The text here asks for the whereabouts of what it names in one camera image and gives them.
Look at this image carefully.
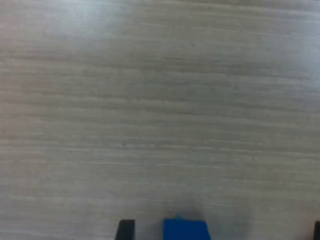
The blue cube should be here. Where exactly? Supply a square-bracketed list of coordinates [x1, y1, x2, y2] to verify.
[163, 214, 212, 240]

